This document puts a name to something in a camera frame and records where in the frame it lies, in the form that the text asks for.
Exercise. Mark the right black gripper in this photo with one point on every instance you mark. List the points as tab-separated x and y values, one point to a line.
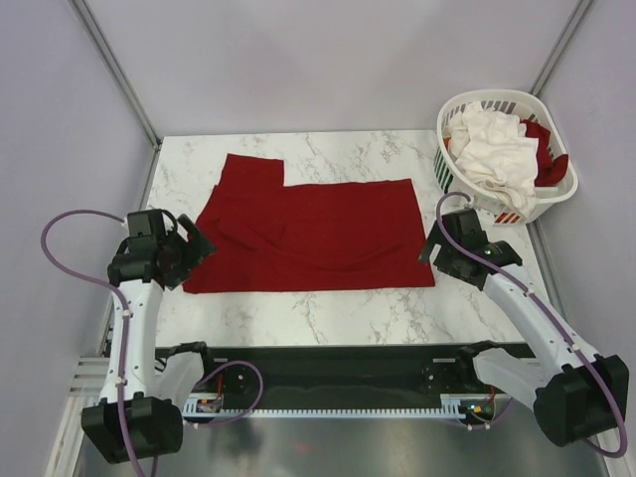
435	237

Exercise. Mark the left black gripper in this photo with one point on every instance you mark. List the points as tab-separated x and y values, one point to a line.
196	248

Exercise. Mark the red t shirt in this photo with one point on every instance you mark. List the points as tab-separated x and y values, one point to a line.
271	237

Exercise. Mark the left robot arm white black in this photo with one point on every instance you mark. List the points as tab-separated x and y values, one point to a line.
139	411

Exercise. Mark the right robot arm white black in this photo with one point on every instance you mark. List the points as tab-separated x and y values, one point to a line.
573	391

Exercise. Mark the white t shirt pile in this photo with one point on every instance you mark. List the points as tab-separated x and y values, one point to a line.
492	151

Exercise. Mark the red cloth in basket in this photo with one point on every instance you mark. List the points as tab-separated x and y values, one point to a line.
550	170

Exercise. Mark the white laundry basket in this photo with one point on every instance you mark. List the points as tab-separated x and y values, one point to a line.
509	101

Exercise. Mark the aluminium rail frame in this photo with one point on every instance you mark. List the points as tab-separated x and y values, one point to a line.
89	377

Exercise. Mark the white slotted cable duct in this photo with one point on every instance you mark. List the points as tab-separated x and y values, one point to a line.
199	408

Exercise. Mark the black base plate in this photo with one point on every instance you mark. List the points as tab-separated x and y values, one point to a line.
339	377

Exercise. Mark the right aluminium corner post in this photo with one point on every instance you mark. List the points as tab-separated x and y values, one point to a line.
565	38

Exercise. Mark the aluminium corner post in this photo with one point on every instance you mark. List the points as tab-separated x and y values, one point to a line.
565	38
114	67

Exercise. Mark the left aluminium corner post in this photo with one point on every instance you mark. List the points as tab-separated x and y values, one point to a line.
114	67

